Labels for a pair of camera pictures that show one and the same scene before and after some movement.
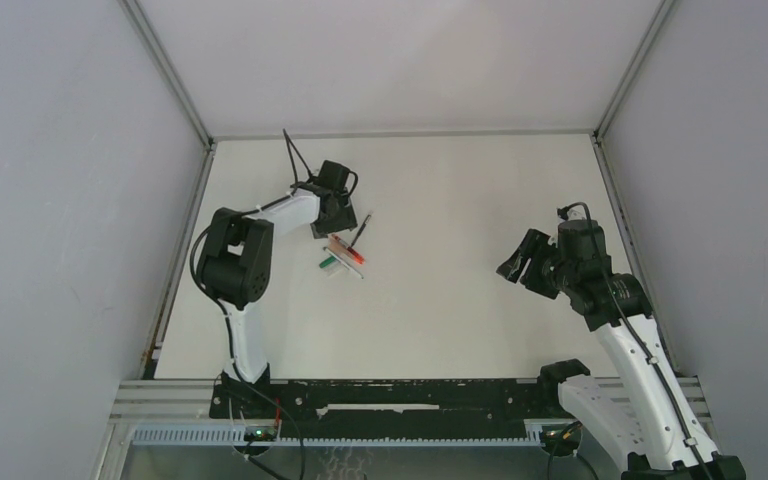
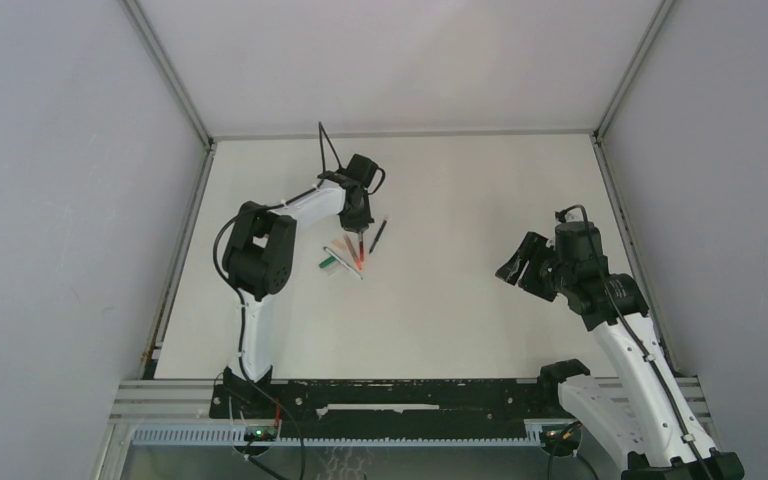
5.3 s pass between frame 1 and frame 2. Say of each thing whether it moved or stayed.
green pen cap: stayed
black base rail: stayed
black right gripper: stayed
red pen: moved
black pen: moved
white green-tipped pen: stayed
